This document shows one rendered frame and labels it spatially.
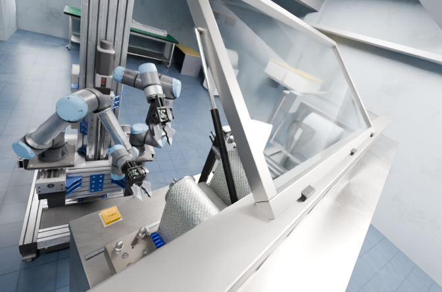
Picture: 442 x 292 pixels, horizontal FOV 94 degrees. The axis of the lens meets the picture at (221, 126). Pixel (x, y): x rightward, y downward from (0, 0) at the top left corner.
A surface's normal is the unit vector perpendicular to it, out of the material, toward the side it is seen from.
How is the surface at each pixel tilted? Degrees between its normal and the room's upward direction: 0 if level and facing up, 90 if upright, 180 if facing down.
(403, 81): 90
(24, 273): 0
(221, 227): 0
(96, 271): 0
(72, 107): 84
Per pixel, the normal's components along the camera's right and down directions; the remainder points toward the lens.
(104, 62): 0.47, 0.55
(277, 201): 0.66, -0.33
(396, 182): -0.82, -0.02
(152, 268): 0.33, -0.84
